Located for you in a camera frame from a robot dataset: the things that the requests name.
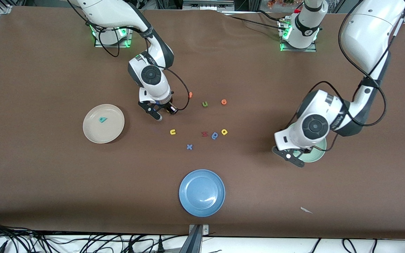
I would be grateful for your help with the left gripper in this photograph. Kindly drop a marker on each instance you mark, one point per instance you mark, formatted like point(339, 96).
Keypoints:
point(308, 149)

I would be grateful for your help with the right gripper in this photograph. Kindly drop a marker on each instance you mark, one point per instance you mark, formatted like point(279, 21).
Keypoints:
point(167, 106)

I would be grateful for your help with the teal foam letter p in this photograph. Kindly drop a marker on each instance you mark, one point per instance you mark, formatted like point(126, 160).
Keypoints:
point(103, 119)

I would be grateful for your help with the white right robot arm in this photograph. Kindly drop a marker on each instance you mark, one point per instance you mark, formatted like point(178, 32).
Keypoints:
point(111, 10)

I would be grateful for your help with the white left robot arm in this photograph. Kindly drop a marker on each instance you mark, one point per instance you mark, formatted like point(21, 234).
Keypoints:
point(367, 31)

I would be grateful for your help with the green round plate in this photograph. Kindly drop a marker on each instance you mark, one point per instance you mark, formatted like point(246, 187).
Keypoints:
point(317, 154)

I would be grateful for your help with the blue foam letter a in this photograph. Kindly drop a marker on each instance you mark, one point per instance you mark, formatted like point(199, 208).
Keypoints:
point(214, 135)

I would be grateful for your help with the white paper scrap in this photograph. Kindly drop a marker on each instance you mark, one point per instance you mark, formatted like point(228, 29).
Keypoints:
point(306, 210)

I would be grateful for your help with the beige round plate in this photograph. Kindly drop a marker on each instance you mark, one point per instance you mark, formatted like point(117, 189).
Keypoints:
point(103, 131)

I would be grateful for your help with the blue round plate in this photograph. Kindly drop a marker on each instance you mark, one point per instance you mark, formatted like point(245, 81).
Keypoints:
point(201, 193)

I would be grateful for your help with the brown table cover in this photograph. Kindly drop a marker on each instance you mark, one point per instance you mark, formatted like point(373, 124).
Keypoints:
point(47, 175)

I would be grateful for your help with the orange artificial flowers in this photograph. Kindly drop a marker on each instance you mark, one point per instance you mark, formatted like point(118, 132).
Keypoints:
point(280, 3)

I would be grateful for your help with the grey aluminium frame piece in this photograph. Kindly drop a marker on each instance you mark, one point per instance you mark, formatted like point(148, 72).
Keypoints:
point(207, 4)

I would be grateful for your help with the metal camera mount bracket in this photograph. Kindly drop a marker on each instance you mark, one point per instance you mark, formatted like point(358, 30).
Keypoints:
point(197, 230)

